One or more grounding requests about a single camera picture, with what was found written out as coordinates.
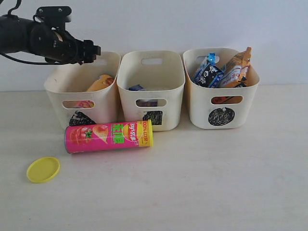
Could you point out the pink chips can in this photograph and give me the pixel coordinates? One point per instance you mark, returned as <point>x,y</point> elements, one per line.
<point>108,136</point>

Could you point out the middle cream plastic bin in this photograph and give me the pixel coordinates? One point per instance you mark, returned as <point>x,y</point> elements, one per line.
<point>161,73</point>

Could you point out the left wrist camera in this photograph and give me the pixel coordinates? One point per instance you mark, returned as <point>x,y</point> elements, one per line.
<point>54,16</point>

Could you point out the blue noodle packet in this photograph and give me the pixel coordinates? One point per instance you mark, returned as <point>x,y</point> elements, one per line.
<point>208,75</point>

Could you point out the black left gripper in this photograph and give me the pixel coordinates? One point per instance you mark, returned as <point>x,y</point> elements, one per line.
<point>60,46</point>

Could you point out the white blue milk carton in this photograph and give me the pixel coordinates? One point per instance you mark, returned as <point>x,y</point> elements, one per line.
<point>137,88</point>

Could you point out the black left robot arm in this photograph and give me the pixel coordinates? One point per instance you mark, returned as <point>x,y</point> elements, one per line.
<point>15,37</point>

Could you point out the orange noodle packet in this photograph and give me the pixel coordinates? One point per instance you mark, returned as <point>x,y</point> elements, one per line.
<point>236,70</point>

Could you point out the yellow chips can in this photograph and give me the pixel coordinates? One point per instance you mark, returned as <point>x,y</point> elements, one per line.
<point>102,82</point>

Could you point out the cream plastic bin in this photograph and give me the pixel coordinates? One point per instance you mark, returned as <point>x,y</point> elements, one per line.
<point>67,89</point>
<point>220,108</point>
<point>161,73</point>

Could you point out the right cream plastic bin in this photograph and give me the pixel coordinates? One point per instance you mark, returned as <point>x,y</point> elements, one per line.
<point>220,108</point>

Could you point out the left cream plastic bin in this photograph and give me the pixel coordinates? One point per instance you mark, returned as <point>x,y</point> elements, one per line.
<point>67,89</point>

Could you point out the yellow plastic can lid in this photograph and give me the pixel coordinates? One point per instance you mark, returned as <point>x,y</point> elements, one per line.
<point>43,169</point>

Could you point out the purple small box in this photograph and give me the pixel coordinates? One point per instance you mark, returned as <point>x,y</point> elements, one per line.
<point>147,103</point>

